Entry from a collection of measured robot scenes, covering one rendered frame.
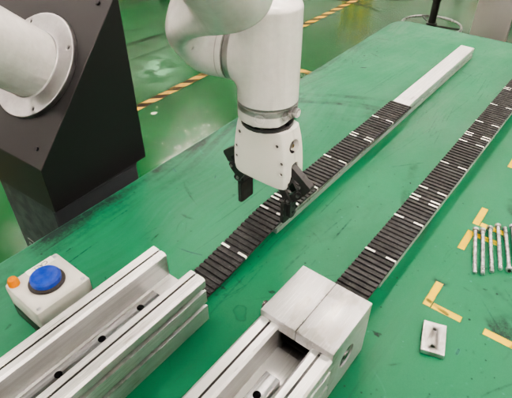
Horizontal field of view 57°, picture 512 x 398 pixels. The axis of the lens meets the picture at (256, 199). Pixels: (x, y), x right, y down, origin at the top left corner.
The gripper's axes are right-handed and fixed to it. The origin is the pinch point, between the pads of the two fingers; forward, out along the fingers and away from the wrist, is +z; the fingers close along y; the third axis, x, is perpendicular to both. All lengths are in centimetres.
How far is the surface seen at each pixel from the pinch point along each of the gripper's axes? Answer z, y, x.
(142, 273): -1.9, 2.3, 23.7
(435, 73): 3, 0, -73
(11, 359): -2.2, 3.6, 41.2
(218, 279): 5.1, -1.8, 13.9
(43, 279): -1.1, 12.4, 32.1
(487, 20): 23, 17, -190
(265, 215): 3.1, 0.1, 0.0
